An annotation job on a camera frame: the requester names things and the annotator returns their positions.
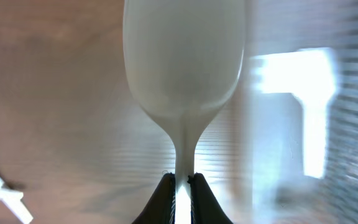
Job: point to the clear plastic perforated basket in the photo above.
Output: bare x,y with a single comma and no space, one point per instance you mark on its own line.
304,111

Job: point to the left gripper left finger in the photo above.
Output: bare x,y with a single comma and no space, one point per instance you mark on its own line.
160,209

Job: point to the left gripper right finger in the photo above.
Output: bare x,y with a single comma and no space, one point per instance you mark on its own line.
205,209

